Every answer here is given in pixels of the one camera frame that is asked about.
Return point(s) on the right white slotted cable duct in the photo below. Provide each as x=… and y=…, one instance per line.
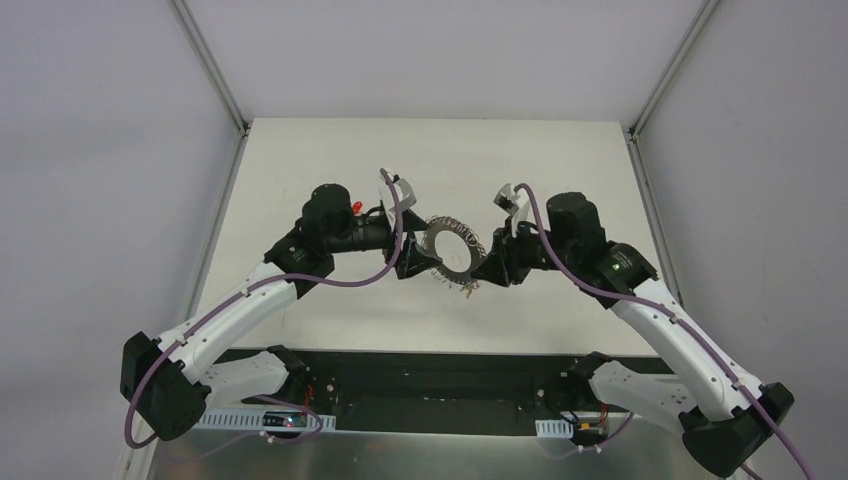
x=554, y=429

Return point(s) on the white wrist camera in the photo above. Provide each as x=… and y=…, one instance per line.
x=515, y=203
x=398, y=195

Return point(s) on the right aluminium frame post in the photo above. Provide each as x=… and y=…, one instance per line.
x=674, y=66

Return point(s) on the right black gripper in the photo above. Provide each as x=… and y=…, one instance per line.
x=505, y=253

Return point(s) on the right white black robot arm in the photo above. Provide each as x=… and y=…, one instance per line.
x=722, y=413

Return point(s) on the aluminium frame post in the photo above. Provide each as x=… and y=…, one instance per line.
x=674, y=66
x=209, y=65

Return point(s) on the right controller circuit board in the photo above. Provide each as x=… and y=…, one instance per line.
x=589, y=434

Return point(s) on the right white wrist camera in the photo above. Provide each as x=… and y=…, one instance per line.
x=515, y=203

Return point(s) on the controller circuit board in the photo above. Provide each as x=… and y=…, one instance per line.
x=589, y=434
x=285, y=420

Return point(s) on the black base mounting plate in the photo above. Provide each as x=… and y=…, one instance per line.
x=429, y=393

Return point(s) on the left aluminium frame post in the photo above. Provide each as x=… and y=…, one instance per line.
x=209, y=65

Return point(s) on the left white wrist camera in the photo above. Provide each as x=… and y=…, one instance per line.
x=398, y=195

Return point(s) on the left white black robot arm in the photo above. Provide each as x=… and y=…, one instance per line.
x=171, y=380

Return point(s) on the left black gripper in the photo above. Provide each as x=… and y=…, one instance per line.
x=399, y=250

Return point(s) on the left controller circuit board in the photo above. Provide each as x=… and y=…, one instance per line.
x=285, y=420

